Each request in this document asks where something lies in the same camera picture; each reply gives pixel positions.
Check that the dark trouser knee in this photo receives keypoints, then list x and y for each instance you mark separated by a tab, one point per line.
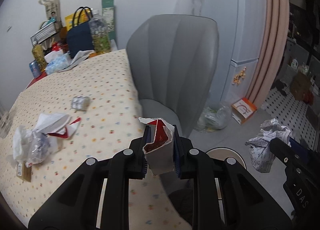
182	201

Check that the orange white cardboard box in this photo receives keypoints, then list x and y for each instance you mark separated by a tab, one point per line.
242	110

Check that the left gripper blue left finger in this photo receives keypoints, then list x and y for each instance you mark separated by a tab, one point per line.
140	165

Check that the torn red white carton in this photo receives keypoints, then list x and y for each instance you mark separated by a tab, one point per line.
159	148

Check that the cream round trash bin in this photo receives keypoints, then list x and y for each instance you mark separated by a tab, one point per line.
221	153

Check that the yellow oil bottle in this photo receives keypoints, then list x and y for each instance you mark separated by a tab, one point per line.
38	54

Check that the crumpled silver foil pack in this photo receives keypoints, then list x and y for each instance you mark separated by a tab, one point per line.
80	103

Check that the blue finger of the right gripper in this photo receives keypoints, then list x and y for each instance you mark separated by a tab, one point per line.
299	149
283	152

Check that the wire mesh basket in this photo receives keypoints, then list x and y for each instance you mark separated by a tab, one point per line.
45	33

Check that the navy tote bag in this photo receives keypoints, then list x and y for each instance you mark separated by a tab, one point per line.
79	36

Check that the pink curtain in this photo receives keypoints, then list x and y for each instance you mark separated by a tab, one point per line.
272	49

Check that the printed paper gift bag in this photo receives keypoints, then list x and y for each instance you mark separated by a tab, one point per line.
52	9

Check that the clear plastic water bottle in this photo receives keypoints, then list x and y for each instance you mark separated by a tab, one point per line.
6	121

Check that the brown cardboard box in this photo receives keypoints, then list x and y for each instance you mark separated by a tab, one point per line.
300	86

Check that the white plastic wrapper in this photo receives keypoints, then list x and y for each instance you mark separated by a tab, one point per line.
34	146

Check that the grey upholstered chair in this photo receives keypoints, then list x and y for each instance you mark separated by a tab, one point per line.
173	59

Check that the white refrigerator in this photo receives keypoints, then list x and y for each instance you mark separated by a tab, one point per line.
241	25

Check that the printed paper ball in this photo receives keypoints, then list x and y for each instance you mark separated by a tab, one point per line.
259	146

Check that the yellow gecko fridge magnet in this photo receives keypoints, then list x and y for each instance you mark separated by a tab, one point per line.
238	78

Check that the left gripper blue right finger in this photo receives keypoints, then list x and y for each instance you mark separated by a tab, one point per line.
182	146

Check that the clear plastic garbage bag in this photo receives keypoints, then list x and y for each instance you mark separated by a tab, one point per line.
214	117

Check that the green tall box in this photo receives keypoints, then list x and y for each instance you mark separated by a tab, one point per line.
108	11

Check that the small brown labelled box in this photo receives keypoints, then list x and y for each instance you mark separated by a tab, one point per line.
23	172

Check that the blue tissue pack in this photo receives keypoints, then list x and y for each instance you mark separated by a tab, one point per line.
58	64

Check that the blue drink can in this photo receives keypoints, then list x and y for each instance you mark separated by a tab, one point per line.
35	70

